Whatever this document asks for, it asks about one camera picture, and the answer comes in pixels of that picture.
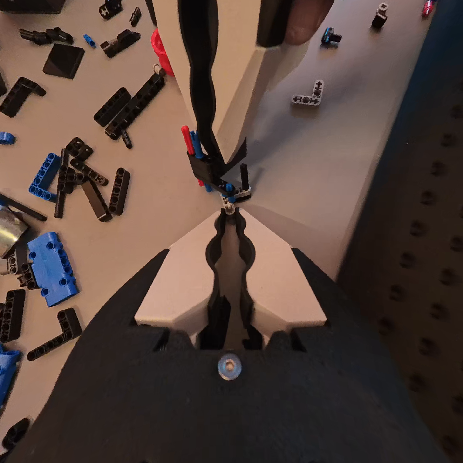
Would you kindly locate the blue studded toy beam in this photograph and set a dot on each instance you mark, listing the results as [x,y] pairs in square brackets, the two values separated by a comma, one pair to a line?
[52,267]

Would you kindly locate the black dimpled panel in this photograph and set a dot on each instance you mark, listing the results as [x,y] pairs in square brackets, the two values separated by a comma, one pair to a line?
[416,253]

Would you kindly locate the small black toy bush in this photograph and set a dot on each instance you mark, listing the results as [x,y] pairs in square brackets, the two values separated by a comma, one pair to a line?
[331,36]

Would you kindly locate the blue angled toy beam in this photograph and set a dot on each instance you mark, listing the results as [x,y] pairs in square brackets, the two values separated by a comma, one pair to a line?
[43,177]

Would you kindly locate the grey desk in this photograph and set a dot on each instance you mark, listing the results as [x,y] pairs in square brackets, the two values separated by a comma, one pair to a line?
[307,162]

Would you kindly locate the small grey toy connector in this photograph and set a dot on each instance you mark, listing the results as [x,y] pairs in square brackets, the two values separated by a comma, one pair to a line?
[12,264]

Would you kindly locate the grey liftarm with pins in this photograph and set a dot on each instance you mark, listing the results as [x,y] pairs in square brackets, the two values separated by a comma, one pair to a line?
[246,191]

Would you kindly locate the small black toy pin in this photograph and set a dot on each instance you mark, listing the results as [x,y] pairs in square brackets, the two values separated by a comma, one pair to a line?
[135,16]
[126,139]

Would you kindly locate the grey black toy connector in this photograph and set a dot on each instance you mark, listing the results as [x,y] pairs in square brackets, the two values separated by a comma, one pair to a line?
[379,14]

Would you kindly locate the short black toy connector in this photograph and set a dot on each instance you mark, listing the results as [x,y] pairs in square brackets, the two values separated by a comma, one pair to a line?
[14,432]

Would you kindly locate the blue toy fender piece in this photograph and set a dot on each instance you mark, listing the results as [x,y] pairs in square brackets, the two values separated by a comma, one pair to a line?
[7,372]

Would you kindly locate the black blue toy brick assembly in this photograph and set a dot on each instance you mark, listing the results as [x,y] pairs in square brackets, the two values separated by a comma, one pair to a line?
[202,166]

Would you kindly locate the black toy panel piece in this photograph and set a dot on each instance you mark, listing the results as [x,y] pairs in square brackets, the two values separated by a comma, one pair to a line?
[119,42]

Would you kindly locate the red blue toy pin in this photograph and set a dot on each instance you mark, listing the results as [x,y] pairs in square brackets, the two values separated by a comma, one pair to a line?
[427,7]

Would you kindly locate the large black flat toy tile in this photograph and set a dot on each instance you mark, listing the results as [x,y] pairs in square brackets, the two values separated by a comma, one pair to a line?
[63,60]

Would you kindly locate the black connector with axle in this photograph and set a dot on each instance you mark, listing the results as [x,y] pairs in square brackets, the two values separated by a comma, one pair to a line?
[110,7]

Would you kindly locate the long black toy beam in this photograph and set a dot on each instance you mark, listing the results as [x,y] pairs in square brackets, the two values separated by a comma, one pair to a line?
[137,105]

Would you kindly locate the small black flat toy tile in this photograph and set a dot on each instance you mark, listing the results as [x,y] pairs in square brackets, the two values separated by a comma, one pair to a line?
[12,231]

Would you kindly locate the small blue toy brick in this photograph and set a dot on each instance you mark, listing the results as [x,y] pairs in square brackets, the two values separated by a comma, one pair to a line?
[6,138]

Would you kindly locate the large red toy wheel hub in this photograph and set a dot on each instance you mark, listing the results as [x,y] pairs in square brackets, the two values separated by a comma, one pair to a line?
[161,54]

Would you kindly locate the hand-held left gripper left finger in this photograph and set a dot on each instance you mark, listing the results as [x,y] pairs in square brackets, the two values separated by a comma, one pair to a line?
[177,289]

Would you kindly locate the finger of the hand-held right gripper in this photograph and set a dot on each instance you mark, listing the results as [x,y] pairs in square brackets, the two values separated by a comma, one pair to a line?
[173,43]
[235,72]

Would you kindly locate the person's right hand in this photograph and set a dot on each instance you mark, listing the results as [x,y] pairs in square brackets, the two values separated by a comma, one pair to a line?
[307,18]

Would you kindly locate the small blue toy pin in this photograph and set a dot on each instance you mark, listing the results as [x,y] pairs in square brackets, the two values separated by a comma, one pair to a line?
[89,40]

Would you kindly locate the toy set cardboard box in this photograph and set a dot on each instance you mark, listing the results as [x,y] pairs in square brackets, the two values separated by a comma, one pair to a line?
[29,5]

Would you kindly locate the black joined toy beams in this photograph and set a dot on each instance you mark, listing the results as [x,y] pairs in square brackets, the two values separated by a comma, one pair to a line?
[77,148]

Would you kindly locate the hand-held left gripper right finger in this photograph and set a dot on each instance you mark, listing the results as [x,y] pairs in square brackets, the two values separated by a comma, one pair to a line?
[285,289]

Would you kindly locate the short black toy beam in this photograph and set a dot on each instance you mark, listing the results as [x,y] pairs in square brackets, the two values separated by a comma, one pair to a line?
[112,106]

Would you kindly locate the grey angled thin liftarm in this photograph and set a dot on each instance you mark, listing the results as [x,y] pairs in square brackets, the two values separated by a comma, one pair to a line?
[309,96]

